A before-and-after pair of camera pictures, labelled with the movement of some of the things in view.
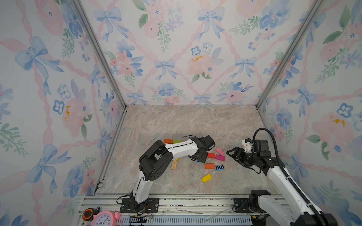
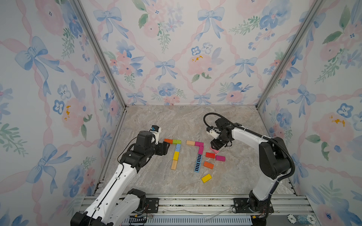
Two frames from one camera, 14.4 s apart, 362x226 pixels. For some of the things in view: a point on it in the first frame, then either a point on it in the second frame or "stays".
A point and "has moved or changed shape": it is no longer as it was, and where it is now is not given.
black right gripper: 234,155 to 216,145
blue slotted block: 219,167 to 197,167
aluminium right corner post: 314,10 stays
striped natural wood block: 174,165 stays
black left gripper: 204,158 to 162,148
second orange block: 209,166 stays
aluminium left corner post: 102,51 stays
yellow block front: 206,178 stays
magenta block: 220,157 stays
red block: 211,155 stays
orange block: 168,141 stays
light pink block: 221,152 has moved or changed shape
